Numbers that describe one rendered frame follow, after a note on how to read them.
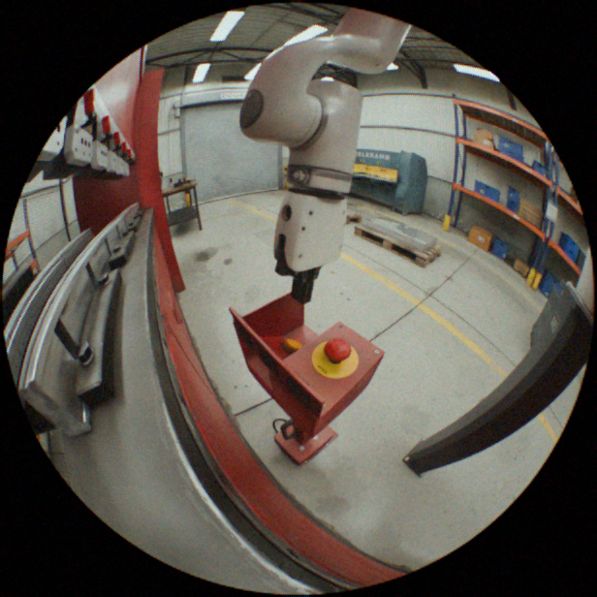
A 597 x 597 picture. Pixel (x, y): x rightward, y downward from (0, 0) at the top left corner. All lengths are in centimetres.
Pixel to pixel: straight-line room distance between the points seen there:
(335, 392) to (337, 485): 81
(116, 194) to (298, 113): 176
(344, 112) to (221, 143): 700
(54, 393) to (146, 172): 174
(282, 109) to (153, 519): 36
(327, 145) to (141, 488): 37
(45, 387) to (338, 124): 39
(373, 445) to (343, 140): 112
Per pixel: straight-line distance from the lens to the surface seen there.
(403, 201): 541
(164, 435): 20
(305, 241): 25
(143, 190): 185
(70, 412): 26
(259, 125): 20
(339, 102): 26
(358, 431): 111
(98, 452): 26
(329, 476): 105
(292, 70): 21
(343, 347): 30
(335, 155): 24
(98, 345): 28
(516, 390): 63
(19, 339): 57
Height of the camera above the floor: 104
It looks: 38 degrees down
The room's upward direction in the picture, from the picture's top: straight up
